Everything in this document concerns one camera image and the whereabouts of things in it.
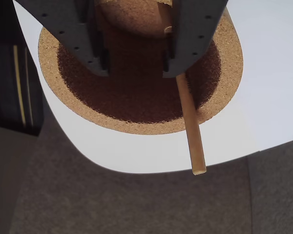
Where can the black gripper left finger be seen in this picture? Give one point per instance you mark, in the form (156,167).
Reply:
(63,22)

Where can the tan paper pen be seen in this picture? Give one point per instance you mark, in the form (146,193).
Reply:
(193,131)

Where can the round cork pen holder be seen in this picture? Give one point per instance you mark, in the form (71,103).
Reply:
(136,97)

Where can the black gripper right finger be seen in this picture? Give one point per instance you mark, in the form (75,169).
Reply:
(195,31)

